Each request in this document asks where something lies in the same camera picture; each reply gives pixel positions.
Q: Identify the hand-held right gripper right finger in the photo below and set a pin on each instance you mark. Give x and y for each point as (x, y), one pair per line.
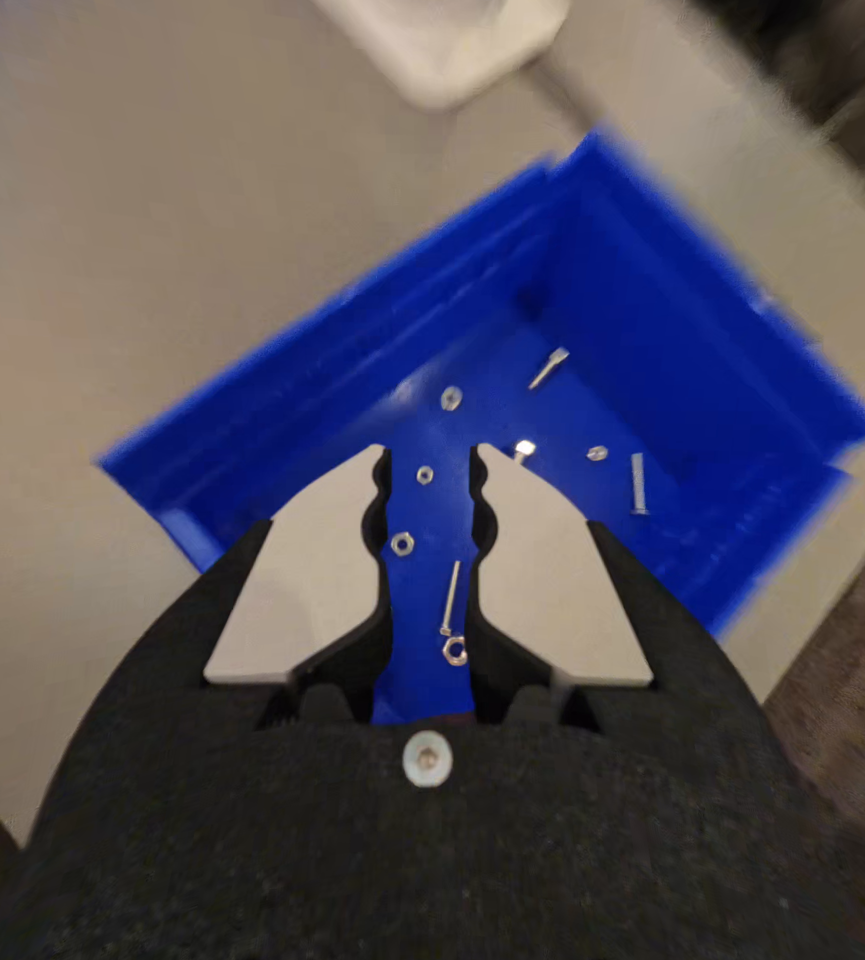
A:
(560, 592)

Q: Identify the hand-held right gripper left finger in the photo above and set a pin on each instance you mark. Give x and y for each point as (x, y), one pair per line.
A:
(297, 592)

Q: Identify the silver hex bolt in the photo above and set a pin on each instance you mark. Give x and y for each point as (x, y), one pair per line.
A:
(455, 651)

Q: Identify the small silver bolt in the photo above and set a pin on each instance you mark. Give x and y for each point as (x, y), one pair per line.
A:
(424, 475)

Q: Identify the large steel hex nut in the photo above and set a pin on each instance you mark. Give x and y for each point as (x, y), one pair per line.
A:
(451, 397)

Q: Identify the short thin steel bolt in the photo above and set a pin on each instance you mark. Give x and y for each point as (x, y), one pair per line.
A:
(549, 367)

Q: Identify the blue plastic bin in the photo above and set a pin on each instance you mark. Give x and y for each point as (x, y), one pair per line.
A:
(627, 337)

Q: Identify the grey desk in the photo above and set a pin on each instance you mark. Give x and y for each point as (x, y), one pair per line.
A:
(140, 225)

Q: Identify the wooden white document stand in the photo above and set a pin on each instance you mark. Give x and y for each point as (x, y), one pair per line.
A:
(447, 45)

